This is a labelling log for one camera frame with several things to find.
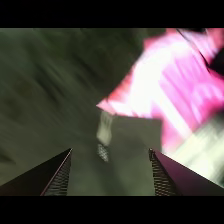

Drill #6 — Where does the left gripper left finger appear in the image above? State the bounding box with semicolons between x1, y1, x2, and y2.
0;148;73;197

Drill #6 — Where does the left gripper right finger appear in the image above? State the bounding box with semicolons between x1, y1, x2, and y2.
148;148;224;197

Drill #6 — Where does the dark green garment white stripe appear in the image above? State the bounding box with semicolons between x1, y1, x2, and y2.
0;28;165;197

